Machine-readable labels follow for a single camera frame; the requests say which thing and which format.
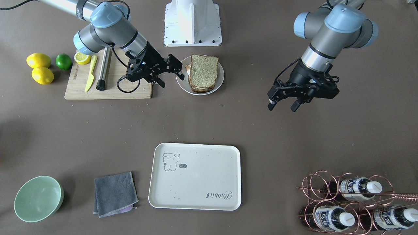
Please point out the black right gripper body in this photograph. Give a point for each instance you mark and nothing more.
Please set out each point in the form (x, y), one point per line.
(152, 54)

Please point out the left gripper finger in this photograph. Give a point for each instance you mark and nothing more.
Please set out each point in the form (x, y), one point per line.
(304, 97)
(278, 93)

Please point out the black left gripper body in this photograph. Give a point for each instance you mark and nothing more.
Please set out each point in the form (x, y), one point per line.
(299, 75)

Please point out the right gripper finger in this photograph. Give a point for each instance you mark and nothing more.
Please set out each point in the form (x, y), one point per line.
(173, 65)
(159, 81)

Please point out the white round plate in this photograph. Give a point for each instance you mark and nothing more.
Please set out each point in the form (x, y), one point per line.
(185, 85)

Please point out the bread slice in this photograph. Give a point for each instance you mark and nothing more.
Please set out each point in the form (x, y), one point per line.
(203, 70)
(193, 87)

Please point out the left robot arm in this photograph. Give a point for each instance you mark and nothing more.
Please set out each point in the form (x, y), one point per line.
(336, 25)

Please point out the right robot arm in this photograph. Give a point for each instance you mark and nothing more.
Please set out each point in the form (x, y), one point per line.
(109, 25)

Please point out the cream rabbit tray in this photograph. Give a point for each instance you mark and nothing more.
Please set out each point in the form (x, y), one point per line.
(196, 177)

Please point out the steel muddler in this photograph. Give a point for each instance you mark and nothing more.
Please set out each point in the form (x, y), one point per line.
(101, 83)

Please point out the half lemon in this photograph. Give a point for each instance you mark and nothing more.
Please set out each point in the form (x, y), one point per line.
(81, 58)

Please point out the wooden cutting board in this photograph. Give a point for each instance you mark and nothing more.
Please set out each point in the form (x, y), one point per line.
(79, 76)

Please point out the green lime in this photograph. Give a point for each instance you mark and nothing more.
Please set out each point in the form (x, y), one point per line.
(64, 62)

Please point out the tea bottle front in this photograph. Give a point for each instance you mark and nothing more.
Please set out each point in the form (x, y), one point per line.
(357, 189)

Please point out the tea bottle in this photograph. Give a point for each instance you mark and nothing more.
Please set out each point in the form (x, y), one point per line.
(326, 218)
(388, 218)
(357, 189)

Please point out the yellow lemon lower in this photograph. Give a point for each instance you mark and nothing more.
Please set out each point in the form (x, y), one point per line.
(42, 75)

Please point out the yellow lemon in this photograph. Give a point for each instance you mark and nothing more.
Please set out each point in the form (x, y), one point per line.
(36, 60)
(42, 75)

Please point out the yellow lemon upper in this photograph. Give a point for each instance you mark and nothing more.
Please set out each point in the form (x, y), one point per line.
(36, 60)

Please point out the tea bottle back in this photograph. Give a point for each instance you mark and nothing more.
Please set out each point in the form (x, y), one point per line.
(326, 218)

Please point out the grey folded cloth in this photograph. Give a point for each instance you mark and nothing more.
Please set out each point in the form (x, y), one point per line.
(114, 194)

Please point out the green bowl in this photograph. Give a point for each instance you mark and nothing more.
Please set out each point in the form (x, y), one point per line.
(38, 198)

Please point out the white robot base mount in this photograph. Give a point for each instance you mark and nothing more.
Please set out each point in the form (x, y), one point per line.
(192, 23)

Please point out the copper wire bottle rack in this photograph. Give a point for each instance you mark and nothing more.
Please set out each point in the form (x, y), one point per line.
(313, 183)

